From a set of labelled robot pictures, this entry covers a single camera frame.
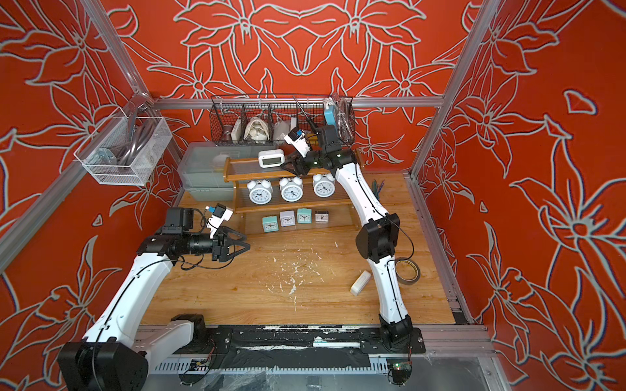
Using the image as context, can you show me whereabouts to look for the mint square alarm clock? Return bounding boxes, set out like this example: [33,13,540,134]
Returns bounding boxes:
[262,216,279,233]

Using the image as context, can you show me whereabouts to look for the white twin-bell clock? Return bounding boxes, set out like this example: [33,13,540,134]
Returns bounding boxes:
[312,174,336,198]
[279,177,304,203]
[246,179,273,205]

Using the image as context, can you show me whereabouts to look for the white square alarm clock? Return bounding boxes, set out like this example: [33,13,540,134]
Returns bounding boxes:
[279,210,297,227]

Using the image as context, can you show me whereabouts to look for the white twin-bell clock front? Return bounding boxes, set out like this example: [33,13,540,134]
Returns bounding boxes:
[246,179,273,205]

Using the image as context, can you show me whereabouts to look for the white digital clock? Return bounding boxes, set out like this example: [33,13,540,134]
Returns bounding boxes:
[258,148,285,169]

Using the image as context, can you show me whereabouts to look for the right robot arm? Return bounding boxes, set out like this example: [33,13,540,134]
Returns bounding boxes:
[283,125,413,352]

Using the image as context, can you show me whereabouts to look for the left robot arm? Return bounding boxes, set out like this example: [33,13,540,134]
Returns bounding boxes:
[57,204,250,390]

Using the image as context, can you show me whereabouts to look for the light blue box in basket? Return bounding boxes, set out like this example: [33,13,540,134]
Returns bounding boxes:
[323,97,337,126]

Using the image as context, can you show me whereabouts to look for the green blue twist ties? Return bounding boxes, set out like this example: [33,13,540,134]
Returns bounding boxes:
[371,179,386,200]

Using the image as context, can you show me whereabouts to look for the translucent plastic storage box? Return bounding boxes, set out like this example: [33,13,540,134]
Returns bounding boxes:
[178,142,272,202]

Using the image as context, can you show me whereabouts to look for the white cloth bundle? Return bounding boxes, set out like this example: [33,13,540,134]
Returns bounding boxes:
[244,117,271,143]

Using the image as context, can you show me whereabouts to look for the black handled screwdriver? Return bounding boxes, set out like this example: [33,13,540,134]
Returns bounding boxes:
[293,96,317,133]

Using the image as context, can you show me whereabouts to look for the black wire wall basket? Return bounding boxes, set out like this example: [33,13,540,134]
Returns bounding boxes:
[210,94,356,146]

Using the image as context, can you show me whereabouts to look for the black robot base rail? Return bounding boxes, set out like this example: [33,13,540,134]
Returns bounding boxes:
[166,325,425,375]

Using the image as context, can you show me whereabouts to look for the white mesh wall basket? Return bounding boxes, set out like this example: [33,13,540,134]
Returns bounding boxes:
[74,109,173,187]

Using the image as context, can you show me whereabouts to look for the grey hoses in basket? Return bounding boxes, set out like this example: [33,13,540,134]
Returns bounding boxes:
[104,94,157,166]

